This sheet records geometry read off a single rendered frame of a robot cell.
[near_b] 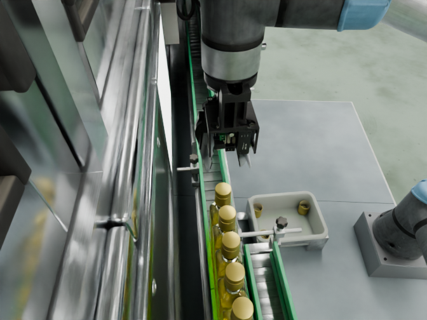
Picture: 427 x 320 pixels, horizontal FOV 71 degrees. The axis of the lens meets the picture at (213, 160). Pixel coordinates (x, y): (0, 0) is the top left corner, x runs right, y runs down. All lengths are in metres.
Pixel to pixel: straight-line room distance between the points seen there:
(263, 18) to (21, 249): 0.29
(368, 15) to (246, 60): 0.13
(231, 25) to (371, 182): 1.05
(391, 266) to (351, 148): 0.56
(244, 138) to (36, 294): 0.30
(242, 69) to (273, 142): 0.97
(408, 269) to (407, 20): 0.73
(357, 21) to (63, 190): 0.32
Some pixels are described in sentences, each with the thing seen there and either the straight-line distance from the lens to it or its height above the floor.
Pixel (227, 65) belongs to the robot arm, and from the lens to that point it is 0.37.
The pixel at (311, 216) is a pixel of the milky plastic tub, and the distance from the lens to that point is 1.08.
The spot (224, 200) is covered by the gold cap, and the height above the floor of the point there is 1.14.
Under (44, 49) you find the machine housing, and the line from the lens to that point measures 0.25.
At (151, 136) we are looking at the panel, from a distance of 0.51.
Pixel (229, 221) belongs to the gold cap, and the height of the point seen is 1.15.
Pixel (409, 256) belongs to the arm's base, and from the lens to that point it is 1.04.
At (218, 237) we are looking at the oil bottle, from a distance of 0.65.
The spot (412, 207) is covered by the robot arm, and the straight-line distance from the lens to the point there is 0.93.
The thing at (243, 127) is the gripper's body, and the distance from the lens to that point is 0.41.
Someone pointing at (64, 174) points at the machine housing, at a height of 1.47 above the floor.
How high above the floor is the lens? 1.66
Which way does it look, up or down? 48 degrees down
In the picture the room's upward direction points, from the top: straight up
